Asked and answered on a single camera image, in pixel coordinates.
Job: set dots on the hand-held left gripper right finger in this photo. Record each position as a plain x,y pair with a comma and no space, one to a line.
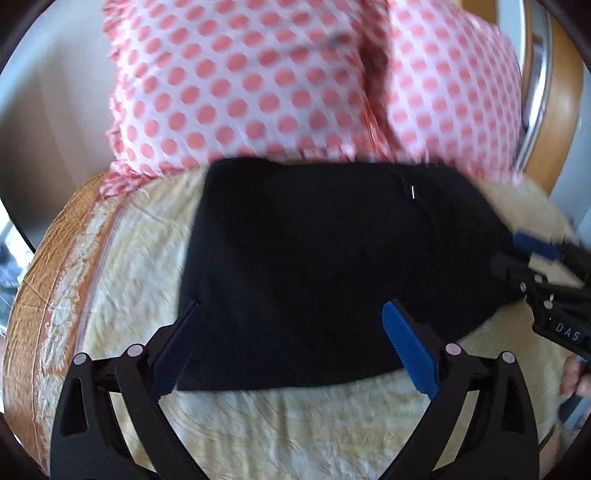
408,344

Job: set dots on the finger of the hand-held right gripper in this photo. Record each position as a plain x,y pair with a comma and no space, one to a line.
538,245
517,272

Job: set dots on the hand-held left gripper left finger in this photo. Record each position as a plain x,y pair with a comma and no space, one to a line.
182,341

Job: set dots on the black pants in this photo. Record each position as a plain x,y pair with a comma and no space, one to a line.
323,258

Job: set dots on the person's right hand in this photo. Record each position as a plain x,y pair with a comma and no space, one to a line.
575,376

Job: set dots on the yellow patterned bedspread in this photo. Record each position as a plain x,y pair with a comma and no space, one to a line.
120,286

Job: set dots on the small pink polka dot pillow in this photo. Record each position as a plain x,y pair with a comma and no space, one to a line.
452,83

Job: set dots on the flat screen television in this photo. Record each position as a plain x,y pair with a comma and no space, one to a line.
9,258

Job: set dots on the large pink polka dot pillow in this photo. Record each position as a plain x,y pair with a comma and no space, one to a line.
240,83

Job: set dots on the wooden door frame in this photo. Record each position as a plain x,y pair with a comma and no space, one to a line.
561,106

